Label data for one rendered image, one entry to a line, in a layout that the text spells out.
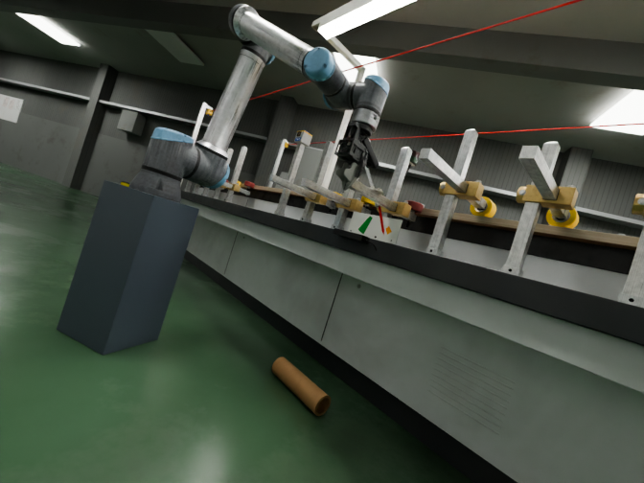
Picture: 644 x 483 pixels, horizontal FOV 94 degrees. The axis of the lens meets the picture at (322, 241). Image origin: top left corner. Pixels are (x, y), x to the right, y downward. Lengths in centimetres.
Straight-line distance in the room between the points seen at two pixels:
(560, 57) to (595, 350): 357
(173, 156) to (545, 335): 137
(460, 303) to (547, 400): 38
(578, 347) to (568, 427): 31
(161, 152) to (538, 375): 152
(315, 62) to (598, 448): 135
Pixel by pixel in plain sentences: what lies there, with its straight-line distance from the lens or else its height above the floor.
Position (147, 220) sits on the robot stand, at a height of 51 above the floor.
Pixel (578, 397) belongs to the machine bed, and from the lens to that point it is 123.
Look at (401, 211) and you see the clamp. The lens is 122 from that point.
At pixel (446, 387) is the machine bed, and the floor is 25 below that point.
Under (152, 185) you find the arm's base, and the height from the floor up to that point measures 63.
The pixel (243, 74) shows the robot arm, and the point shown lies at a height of 121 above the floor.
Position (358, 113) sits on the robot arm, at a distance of 106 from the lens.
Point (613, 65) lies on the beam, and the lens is 438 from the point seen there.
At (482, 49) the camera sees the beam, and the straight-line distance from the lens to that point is 421.
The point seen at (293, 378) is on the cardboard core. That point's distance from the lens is 135.
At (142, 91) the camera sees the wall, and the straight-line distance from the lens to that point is 985.
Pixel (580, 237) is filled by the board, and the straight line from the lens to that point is 121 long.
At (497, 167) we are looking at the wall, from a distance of 639.
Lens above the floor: 62
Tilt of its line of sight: level
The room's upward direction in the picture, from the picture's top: 18 degrees clockwise
